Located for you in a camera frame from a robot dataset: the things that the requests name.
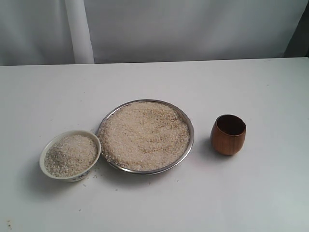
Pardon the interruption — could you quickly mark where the white backdrop sheet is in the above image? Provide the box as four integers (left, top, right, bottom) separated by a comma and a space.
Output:
0, 0, 308, 66

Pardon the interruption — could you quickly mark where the brown wooden cup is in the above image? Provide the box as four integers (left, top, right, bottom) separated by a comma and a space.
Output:
211, 115, 246, 156

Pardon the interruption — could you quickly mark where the white vertical pole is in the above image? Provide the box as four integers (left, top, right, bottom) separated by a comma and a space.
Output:
65, 0, 95, 64

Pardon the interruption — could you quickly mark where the white ceramic rice bowl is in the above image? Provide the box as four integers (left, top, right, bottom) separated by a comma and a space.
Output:
39, 130, 101, 182

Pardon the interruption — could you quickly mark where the round metal rice tray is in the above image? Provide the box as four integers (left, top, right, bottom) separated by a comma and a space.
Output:
97, 99, 194, 175

